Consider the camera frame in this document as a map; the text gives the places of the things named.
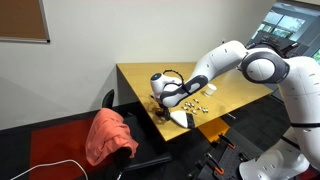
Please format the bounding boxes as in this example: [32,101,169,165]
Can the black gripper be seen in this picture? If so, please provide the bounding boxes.
[154,101,172,122]

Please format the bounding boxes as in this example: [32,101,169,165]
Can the black office chair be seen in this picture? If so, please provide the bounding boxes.
[101,88,173,180]

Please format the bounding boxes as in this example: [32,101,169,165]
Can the salmon pink cloth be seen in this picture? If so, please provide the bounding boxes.
[85,107,140,167]

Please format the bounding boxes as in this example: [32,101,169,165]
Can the orange black bar clamp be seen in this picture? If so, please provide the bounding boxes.
[218,133,237,150]
[203,152,225,176]

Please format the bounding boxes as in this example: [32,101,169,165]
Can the black pegboard tool stand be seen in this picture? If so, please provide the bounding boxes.
[187,128,264,180]

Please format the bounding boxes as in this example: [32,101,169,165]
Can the glass window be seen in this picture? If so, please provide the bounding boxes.
[246,0,320,64]

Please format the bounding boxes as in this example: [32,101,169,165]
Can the brown cork board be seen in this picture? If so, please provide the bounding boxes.
[0,0,51,45]

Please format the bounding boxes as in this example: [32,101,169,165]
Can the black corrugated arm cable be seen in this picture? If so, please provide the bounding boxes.
[162,68,185,88]

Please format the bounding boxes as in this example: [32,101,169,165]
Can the white cable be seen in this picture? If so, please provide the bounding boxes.
[10,159,90,180]

